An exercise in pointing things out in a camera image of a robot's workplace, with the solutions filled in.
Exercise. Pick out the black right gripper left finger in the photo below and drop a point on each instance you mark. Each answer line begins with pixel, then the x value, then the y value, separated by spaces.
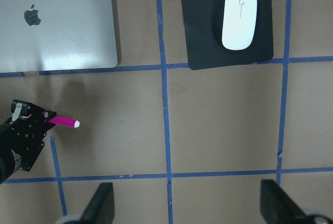
pixel 101 207

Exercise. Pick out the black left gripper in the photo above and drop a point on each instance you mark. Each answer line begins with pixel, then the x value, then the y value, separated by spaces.
pixel 22 136

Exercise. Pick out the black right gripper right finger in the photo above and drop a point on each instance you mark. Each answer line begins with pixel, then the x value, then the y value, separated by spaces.
pixel 276 207

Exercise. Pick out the pink highlighter pen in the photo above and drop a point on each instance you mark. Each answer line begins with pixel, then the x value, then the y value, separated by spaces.
pixel 63 121

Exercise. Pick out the white computer mouse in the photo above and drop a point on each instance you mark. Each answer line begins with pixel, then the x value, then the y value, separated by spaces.
pixel 238 27

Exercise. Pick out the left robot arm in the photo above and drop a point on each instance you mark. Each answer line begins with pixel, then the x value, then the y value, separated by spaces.
pixel 22 136

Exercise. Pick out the silver laptop notebook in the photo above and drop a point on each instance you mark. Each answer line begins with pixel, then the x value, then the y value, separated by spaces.
pixel 46 35

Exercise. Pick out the black mousepad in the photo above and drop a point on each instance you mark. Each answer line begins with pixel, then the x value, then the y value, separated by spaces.
pixel 203 29

